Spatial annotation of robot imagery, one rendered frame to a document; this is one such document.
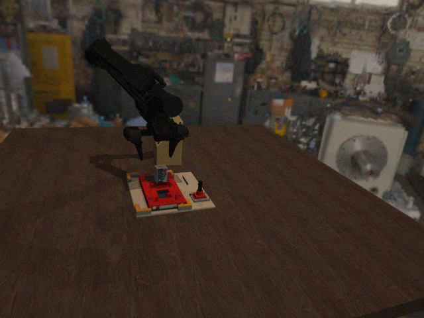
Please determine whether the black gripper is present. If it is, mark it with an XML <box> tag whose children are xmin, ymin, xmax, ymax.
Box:
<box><xmin>124</xmin><ymin>109</ymin><xmax>189</xmax><ymax>161</ymax></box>

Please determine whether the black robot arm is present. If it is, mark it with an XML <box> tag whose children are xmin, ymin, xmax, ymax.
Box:
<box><xmin>84</xmin><ymin>38</ymin><xmax>183</xmax><ymax>142</ymax></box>

